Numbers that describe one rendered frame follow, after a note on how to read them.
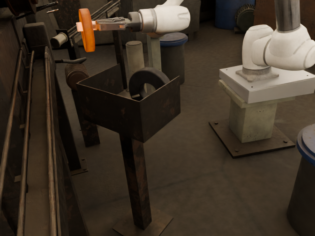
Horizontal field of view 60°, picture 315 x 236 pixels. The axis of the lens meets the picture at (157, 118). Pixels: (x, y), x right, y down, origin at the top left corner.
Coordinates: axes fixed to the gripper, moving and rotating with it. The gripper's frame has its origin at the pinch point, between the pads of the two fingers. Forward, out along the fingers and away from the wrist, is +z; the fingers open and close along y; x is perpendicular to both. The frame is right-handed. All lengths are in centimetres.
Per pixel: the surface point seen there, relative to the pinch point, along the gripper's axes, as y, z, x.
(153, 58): 83, -53, -44
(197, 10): 237, -166, -38
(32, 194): -55, 22, -26
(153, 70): -30.7, -15.8, -8.9
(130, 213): -19, -6, -83
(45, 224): -64, 19, -27
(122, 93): -13.6, -8.7, -23.0
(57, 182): -58, 16, -21
